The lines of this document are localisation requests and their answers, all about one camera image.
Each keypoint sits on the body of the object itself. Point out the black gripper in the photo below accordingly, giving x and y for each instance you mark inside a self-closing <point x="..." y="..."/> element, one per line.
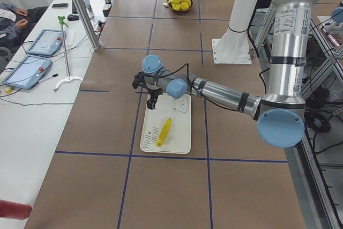
<point x="153" y="93"/>

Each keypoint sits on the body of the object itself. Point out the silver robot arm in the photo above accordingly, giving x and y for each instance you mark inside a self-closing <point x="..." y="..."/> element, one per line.
<point x="279" y="113"/>

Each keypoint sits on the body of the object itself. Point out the brown wicker fruit basket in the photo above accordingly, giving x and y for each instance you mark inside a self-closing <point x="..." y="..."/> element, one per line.
<point x="185" y="10"/>

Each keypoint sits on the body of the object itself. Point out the white bear plate tray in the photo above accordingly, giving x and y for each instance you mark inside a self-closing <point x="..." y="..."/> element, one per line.
<point x="178" y="140"/>

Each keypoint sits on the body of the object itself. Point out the yellow star fruit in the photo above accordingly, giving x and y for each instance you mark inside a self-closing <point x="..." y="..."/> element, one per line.
<point x="180" y="6"/>

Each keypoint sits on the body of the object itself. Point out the clear water bottle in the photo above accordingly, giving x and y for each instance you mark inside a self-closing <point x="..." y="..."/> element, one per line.
<point x="89" y="9"/>

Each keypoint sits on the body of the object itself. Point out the black computer mouse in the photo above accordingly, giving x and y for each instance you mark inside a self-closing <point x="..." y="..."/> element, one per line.
<point x="72" y="17"/>

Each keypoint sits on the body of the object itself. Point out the black smartphone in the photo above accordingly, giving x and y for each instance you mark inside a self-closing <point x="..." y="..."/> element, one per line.
<point x="60" y="5"/>

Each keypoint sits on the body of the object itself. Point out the green tipped reacher grabber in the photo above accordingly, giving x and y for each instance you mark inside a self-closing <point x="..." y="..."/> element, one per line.
<point x="69" y="78"/>

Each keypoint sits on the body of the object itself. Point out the far blue teach pendant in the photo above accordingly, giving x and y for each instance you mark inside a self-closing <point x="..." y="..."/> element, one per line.
<point x="47" y="43"/>

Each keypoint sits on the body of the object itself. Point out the blue teach pendant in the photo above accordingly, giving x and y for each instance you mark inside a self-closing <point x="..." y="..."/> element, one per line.
<point x="28" y="72"/>
<point x="47" y="43"/>

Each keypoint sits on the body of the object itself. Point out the near blue teach pendant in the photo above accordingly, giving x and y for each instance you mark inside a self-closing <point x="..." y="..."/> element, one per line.
<point x="28" y="72"/>

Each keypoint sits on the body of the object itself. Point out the seated person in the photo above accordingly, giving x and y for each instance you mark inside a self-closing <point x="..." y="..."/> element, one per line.
<point x="17" y="23"/>

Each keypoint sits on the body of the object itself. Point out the red cylinder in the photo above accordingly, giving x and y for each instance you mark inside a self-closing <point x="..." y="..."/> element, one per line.
<point x="14" y="210"/>

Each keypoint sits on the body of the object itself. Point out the aluminium frame post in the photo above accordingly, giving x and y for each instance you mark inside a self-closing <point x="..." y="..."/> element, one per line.
<point x="87" y="24"/>

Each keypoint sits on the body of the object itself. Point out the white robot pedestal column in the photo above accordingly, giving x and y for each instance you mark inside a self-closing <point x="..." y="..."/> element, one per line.
<point x="233" y="46"/>

